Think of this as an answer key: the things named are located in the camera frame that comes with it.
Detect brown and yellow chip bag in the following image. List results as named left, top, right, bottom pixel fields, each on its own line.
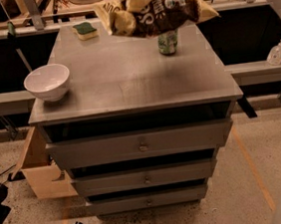
left=94, top=0, right=218, bottom=38

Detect green and yellow sponge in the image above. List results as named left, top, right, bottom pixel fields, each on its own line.
left=73, top=22, right=99, bottom=41

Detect green soda can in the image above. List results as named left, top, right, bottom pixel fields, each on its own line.
left=157, top=29, right=178, bottom=56

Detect white bowl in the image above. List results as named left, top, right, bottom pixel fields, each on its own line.
left=23, top=64, right=70, bottom=102

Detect grey drawer cabinet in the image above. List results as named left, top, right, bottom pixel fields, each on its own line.
left=29, top=25, right=243, bottom=204

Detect clear hand sanitizer bottle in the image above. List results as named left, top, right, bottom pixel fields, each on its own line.
left=266, top=41, right=281, bottom=66

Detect top grey drawer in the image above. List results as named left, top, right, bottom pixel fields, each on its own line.
left=46, top=117, right=232, bottom=170

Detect grey drawer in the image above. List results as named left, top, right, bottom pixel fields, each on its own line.
left=72, top=159, right=216, bottom=197
left=87, top=184, right=207, bottom=216
left=46, top=117, right=232, bottom=170

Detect middle grey drawer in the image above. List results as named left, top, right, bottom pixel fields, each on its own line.
left=72, top=159, right=216, bottom=197

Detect bottom grey drawer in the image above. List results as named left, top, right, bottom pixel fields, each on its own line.
left=87, top=184, right=207, bottom=216

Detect wooden box on floor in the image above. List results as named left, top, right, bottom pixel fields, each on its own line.
left=10, top=127, right=77, bottom=199

